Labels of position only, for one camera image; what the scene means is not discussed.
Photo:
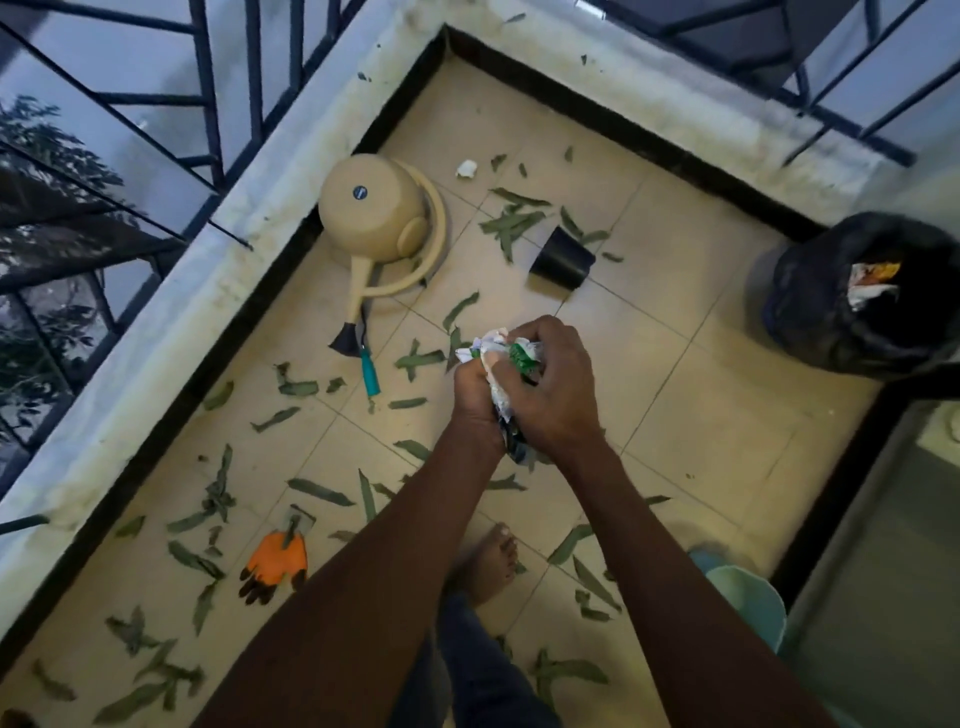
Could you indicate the person's right forearm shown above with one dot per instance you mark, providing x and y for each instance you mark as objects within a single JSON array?
[{"x": 697, "y": 622}]

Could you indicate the grey glove packaging card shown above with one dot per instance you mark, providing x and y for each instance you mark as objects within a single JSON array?
[{"x": 304, "y": 514}]

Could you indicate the orange black work glove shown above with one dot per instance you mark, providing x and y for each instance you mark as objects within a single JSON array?
[{"x": 277, "y": 559}]

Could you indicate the black metal railing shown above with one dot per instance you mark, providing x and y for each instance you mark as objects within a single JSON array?
[{"x": 206, "y": 82}]

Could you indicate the green trees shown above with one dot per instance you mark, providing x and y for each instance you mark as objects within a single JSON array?
[{"x": 45, "y": 135}]

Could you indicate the person's left forearm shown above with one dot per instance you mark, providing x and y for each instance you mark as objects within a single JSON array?
[{"x": 337, "y": 622}]

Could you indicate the beige plastic watering can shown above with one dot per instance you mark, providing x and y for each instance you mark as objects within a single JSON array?
[{"x": 375, "y": 210}]

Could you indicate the small black plastic pot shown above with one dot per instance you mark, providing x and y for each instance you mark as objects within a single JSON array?
[{"x": 562, "y": 259}]

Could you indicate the teal plastic bucket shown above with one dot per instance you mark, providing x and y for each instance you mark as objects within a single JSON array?
[{"x": 742, "y": 600}]

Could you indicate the person's right hand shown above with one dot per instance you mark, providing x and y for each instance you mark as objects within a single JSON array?
[{"x": 559, "y": 397}]

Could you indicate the person's left foot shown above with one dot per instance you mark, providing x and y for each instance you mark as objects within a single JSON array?
[{"x": 484, "y": 562}]

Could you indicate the person's left hand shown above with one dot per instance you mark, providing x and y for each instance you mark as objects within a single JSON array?
[{"x": 472, "y": 405}]

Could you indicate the green leaves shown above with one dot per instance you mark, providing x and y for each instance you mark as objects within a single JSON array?
[{"x": 321, "y": 491}]

